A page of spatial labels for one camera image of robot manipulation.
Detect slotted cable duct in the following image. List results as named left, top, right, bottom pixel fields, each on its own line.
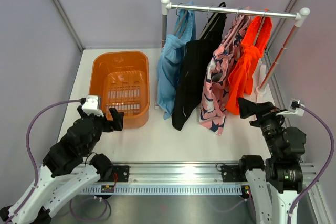
left=79, top=184, right=242, bottom=195

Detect pink hanger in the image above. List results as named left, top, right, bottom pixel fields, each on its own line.
left=226, top=12, right=250, bottom=46

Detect grey hanger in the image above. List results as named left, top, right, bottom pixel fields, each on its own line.
left=253, top=9, right=269, bottom=45

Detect light blue shorts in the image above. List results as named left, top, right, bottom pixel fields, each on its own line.
left=157, top=9, right=196, bottom=120

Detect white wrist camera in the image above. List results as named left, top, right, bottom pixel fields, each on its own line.
left=81, top=95, right=104, bottom=117
left=276, top=98, right=305, bottom=118

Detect orange plastic basket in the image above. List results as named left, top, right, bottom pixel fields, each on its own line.
left=89, top=51, right=150, bottom=129

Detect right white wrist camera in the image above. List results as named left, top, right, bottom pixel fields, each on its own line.
left=276, top=98, right=305, bottom=118

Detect white clothes rack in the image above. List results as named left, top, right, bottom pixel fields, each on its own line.
left=161, top=0, right=310, bottom=97

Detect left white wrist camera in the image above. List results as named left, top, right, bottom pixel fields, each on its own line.
left=81, top=95, right=104, bottom=117

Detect orange shorts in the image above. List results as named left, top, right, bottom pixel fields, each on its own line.
left=225, top=16, right=272, bottom=115

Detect aluminium mounting rail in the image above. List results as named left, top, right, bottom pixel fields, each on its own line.
left=36, top=162, right=320, bottom=185

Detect black shorts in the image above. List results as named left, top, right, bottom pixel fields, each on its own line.
left=171, top=13, right=227, bottom=131

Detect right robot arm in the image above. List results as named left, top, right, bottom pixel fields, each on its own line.
left=238, top=98, right=307, bottom=223

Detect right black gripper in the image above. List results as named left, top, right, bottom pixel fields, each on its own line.
left=238, top=96, right=289, bottom=157

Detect black shorts hanger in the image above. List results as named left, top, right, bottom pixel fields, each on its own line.
left=198, top=13, right=220, bottom=40

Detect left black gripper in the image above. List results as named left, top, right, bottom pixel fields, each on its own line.
left=78, top=105, right=123, bottom=155

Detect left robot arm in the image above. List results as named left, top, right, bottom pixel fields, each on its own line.
left=1, top=106, right=124, bottom=223

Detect pink patterned shorts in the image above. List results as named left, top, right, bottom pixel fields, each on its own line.
left=199, top=16, right=251, bottom=136

